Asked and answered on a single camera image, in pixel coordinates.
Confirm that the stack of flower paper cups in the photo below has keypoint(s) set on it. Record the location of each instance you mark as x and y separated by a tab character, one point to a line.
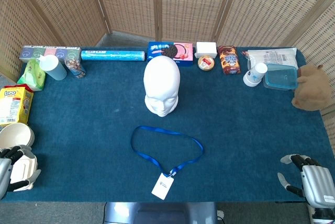
254	76

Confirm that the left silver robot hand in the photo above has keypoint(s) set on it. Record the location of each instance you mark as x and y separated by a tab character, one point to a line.
4	171

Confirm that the white foam mannequin head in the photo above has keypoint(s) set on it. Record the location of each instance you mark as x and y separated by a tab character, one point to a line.
162	82

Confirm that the white ID badge card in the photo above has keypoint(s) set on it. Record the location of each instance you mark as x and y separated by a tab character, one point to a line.
162	186

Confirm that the blue cling film roll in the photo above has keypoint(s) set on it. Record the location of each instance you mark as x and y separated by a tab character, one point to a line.
112	55

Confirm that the blue Oreo cookie box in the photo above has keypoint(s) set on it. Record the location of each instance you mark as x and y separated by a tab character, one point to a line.
170	49

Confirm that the clear jar of snack sticks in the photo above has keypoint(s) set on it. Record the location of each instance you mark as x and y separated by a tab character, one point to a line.
76	67

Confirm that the clear plastic bag white contents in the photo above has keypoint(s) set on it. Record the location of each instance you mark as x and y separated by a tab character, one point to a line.
274	56

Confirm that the yellow Lipo biscuit pack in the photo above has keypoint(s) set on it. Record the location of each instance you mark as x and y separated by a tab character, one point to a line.
14	106

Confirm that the beige bowl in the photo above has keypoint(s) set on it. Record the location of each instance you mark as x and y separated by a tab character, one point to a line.
15	135

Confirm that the pale blue plastic cup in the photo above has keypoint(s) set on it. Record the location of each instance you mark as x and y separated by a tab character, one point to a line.
55	68

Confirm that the green wet wipes pack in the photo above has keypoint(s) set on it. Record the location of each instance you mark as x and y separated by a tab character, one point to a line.
32	76

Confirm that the round gold lidded tin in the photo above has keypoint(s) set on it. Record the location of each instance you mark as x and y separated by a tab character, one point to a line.
206	63

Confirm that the grey robot torso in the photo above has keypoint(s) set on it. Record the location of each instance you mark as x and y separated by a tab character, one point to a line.
157	213

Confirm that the brown chocolate cookie pack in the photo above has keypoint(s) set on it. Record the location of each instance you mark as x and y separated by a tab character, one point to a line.
229	60

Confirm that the multicolour tea gift box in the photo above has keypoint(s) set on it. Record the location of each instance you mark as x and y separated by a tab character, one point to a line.
49	51

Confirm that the woven bamboo folding screen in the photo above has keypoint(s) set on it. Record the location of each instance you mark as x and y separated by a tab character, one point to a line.
183	4

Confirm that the clear container with blue lid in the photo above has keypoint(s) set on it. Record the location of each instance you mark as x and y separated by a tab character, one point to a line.
281	77

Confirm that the teal blue table cloth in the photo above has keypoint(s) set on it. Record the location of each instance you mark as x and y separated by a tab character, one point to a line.
91	129

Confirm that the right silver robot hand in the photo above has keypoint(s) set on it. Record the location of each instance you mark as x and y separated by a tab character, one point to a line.
319	184

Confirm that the brown capybara plush toy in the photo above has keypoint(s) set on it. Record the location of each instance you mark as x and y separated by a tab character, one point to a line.
311	88

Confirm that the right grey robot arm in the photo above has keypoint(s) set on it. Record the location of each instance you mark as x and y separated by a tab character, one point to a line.
322	214

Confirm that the small white cardboard box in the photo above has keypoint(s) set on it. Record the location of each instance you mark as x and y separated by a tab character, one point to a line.
206	48

